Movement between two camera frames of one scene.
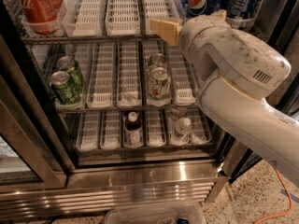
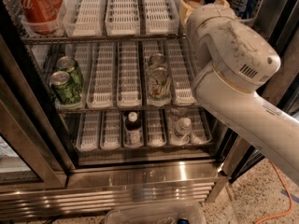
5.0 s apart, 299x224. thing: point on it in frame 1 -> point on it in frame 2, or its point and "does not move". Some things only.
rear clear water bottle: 177,113 does not move
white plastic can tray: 82,10 does not move
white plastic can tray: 122,17 does not move
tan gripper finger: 221,13 -> 220,0
